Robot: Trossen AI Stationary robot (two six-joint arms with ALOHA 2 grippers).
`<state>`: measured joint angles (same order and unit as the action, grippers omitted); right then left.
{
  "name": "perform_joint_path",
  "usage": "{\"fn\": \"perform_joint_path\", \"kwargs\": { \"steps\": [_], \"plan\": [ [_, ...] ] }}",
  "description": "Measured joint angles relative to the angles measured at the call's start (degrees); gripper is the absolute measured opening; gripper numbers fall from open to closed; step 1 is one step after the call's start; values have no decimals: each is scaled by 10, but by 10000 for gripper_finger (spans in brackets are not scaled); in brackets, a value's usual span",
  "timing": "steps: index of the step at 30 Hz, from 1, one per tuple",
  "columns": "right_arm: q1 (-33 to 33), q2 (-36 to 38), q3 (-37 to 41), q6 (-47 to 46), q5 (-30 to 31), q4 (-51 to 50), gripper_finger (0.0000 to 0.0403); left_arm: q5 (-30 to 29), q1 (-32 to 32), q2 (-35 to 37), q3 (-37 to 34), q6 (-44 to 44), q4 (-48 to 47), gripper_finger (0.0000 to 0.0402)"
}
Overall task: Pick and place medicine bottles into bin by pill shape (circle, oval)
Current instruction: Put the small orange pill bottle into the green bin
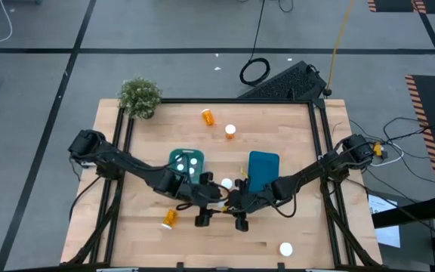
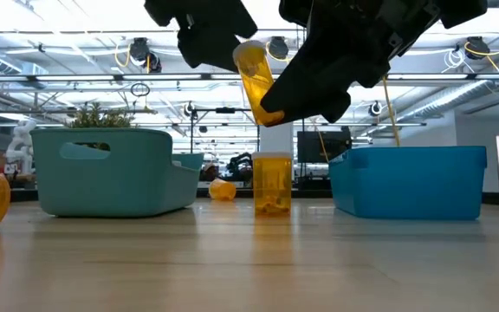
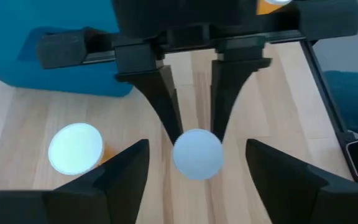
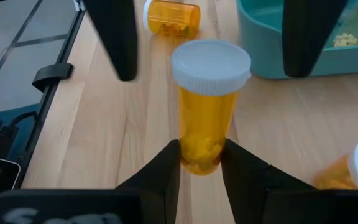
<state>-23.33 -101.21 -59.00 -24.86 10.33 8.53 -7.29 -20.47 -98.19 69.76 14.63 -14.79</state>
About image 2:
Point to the small white cap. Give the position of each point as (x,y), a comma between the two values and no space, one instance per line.
(256,82)

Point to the black background robot arm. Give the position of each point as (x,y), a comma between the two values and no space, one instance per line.
(238,164)

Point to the blue plastic bin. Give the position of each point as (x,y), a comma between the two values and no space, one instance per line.
(405,182)

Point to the black ceiling lamp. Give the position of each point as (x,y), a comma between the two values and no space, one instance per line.
(477,45)
(277,47)
(139,50)

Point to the teal plastic bin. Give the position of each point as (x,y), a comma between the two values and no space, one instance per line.
(124,182)

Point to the black stand frame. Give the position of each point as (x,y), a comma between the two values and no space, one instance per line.
(225,110)

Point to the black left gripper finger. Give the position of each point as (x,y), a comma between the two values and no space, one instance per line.
(195,47)
(225,45)

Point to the white robot figure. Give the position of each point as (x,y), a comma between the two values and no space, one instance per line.
(22,147)

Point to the green potted plant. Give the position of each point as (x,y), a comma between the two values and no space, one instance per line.
(98,119)

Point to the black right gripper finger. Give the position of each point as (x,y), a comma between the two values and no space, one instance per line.
(301,91)
(335,106)

